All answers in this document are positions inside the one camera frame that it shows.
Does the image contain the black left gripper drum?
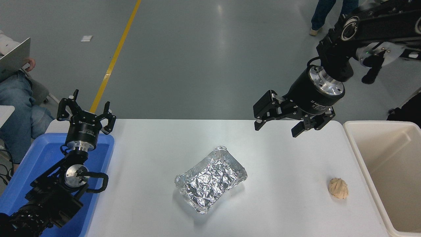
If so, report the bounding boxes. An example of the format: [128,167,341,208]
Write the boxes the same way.
[65,111,103,147]

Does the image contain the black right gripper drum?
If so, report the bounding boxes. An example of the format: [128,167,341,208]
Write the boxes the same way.
[284,67,341,116]

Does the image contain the silver laptop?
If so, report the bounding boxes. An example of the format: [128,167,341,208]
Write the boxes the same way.
[0,37,31,83]

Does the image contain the foil tray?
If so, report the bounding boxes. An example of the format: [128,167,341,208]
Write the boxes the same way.
[174,146,248,214]

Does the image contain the grey chair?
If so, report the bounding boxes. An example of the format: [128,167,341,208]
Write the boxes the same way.
[26,74,61,106]

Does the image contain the blue plastic tray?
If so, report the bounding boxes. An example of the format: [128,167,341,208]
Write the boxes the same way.
[0,133,115,237]

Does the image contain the seated person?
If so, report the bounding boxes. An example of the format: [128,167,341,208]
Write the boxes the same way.
[0,30,55,165]

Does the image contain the white side table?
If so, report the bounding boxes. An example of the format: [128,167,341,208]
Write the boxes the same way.
[0,105,15,128]

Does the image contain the crumpled tan paper ball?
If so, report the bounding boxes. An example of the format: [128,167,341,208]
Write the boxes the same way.
[328,178,348,199]

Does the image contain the standing person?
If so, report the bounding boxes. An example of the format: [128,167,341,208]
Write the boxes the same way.
[309,0,359,36]

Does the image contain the large pale bin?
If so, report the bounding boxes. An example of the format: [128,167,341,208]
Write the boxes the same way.
[343,120,421,237]

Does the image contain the black bulky object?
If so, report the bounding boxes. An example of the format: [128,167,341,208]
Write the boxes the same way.
[387,92,421,129]

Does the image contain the black floor cable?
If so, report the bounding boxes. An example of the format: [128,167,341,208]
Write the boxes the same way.
[0,145,14,185]

